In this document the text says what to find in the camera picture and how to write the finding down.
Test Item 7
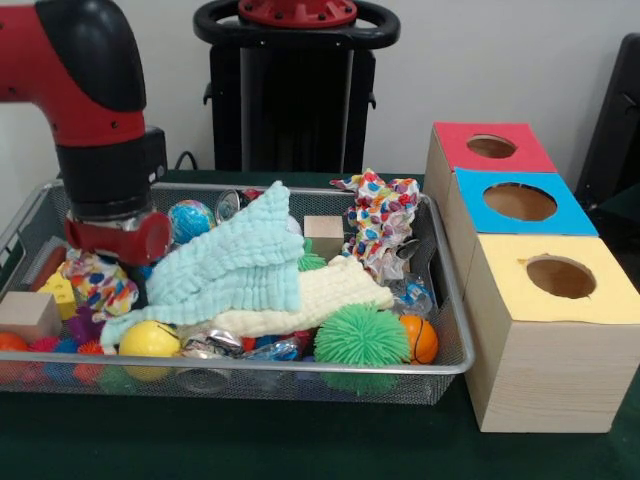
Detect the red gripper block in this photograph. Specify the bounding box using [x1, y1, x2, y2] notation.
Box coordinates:
[63, 210, 174, 306]

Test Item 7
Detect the mint green waffle cloth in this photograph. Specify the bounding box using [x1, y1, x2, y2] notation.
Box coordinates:
[100, 180, 307, 347]

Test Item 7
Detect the cream yellow cloth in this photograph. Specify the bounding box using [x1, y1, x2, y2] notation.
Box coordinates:
[200, 255, 396, 339]

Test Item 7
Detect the green spiky ball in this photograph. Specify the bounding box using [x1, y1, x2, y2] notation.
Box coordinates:
[314, 303, 412, 393]

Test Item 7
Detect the orange basketball toy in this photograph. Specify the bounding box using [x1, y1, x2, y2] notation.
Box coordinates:
[400, 314, 439, 366]

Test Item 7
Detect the clear mesh bin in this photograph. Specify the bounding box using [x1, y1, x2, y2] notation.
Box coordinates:
[0, 180, 477, 403]

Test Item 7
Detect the wooden box with three holes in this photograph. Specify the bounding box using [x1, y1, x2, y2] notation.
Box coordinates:
[424, 122, 640, 434]

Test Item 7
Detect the yellow ball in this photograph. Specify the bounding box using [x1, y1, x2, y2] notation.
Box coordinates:
[118, 320, 182, 381]

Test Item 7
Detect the blue globe ball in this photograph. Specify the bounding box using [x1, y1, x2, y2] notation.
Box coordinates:
[168, 200, 218, 246]

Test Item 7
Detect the yellow triangular block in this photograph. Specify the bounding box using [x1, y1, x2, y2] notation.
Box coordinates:
[38, 272, 77, 321]

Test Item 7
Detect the plain wooden block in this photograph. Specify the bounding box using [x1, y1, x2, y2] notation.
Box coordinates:
[0, 290, 63, 343]
[303, 215, 347, 263]

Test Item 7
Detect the small orange ball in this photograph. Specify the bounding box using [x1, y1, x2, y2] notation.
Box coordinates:
[0, 333, 31, 381]

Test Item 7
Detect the dark green table cloth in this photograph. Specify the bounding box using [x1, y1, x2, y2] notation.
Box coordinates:
[0, 168, 640, 480]

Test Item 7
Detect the black upright panel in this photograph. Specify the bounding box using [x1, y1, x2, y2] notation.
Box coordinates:
[575, 33, 640, 236]

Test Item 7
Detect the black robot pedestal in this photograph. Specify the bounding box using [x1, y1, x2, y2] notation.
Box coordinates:
[193, 0, 401, 173]

